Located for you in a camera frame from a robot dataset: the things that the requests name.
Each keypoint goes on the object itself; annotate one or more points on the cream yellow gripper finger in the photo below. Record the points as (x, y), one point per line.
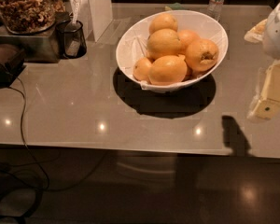
(266, 102)

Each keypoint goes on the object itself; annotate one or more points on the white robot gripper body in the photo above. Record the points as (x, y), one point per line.
(278, 34)

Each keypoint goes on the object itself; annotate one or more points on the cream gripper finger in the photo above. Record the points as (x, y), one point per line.
(255, 34)

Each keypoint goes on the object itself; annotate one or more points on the orange with stem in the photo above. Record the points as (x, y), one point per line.
(201, 54)

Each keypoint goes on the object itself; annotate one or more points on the middle back orange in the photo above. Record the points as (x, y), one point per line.
(186, 37)

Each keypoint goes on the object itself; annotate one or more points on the large centre orange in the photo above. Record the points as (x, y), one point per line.
(163, 42)

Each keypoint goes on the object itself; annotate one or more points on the large orange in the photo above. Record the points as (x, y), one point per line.
(163, 42)
(167, 70)

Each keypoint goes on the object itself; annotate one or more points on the top back orange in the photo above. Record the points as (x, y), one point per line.
(163, 21)

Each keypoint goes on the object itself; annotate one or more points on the large front orange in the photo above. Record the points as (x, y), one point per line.
(167, 70)

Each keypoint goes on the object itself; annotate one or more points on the small front left orange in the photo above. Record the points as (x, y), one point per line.
(142, 68)

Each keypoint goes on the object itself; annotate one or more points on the clear plastic water bottle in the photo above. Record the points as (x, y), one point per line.
(214, 9)

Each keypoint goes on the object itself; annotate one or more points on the green cloth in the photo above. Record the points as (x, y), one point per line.
(174, 6)

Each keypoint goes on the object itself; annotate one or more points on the white upright box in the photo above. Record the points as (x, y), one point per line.
(96, 15)

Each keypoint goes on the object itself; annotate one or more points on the white spoon in cup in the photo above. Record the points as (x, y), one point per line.
(74, 11)

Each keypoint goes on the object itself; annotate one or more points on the black mesh cup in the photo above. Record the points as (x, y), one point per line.
(72, 43)

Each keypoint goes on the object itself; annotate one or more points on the stainless steel box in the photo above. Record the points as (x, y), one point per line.
(41, 47)

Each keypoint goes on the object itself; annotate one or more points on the glass jar of walnuts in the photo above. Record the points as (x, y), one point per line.
(23, 17)

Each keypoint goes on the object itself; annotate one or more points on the dark brown device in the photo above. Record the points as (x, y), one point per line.
(11, 63)

